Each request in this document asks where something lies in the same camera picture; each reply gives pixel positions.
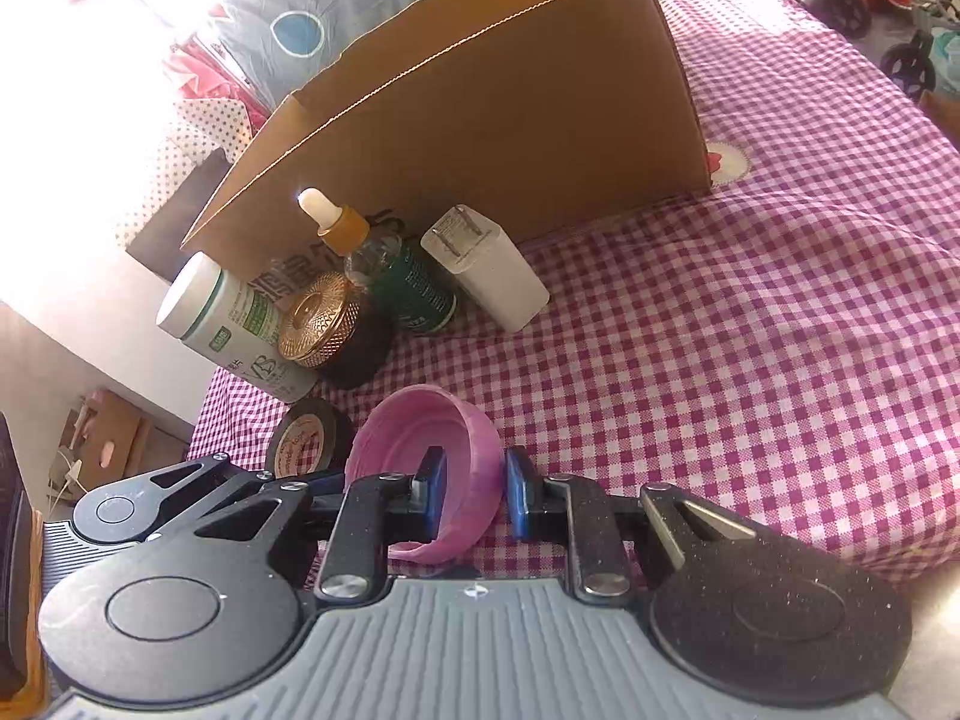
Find purple checkered tablecloth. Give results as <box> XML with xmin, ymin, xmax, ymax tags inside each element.
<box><xmin>187</xmin><ymin>0</ymin><xmax>960</xmax><ymax>593</ymax></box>

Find dark brown object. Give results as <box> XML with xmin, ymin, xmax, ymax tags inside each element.
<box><xmin>0</xmin><ymin>411</ymin><xmax>46</xmax><ymax>720</ymax></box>

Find brown carton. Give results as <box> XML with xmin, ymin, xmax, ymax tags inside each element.
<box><xmin>49</xmin><ymin>388</ymin><xmax>188</xmax><ymax>496</ymax></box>

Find dark cabinet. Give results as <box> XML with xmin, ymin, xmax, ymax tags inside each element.
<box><xmin>126</xmin><ymin>148</ymin><xmax>233</xmax><ymax>278</ymax></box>

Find black tape roll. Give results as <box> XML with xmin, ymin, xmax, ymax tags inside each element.
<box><xmin>265</xmin><ymin>396</ymin><xmax>357</xmax><ymax>481</ymax></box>

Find dark jar with gold lid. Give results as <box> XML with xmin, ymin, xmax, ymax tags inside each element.
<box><xmin>277</xmin><ymin>271</ymin><xmax>395</xmax><ymax>391</ymax></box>

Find white charger adapter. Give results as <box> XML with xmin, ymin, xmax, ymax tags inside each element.
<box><xmin>420</xmin><ymin>205</ymin><xmax>551</xmax><ymax>332</ymax></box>

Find white pill bottle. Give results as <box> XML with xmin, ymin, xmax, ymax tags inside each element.
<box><xmin>156</xmin><ymin>251</ymin><xmax>320</xmax><ymax>404</ymax></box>

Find blue patterned sheet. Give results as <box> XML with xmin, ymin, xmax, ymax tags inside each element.
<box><xmin>210</xmin><ymin>0</ymin><xmax>541</xmax><ymax>113</ymax></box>

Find green dropper bottle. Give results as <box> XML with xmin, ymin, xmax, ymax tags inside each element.
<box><xmin>298</xmin><ymin>187</ymin><xmax>458</xmax><ymax>336</ymax></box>

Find star print cloth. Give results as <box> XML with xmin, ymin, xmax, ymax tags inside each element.
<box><xmin>112</xmin><ymin>97</ymin><xmax>256</xmax><ymax>248</ymax></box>

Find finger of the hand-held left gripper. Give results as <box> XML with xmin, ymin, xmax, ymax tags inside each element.
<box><xmin>146</xmin><ymin>452</ymin><xmax>347</xmax><ymax>541</ymax></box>

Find pink hanging clothes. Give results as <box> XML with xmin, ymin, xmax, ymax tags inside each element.
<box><xmin>169</xmin><ymin>37</ymin><xmax>271</xmax><ymax>121</ymax></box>

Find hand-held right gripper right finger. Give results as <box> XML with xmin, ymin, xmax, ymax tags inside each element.
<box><xmin>505</xmin><ymin>448</ymin><xmax>760</xmax><ymax>604</ymax></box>

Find brown cardboard box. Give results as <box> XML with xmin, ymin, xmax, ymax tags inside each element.
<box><xmin>180</xmin><ymin>0</ymin><xmax>712</xmax><ymax>293</ymax></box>

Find pink plastic cap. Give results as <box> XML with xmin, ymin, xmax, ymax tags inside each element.
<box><xmin>343</xmin><ymin>385</ymin><xmax>502</xmax><ymax>567</ymax></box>

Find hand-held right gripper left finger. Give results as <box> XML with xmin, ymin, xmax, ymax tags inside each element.
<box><xmin>154</xmin><ymin>446</ymin><xmax>449</xmax><ymax>604</ymax></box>

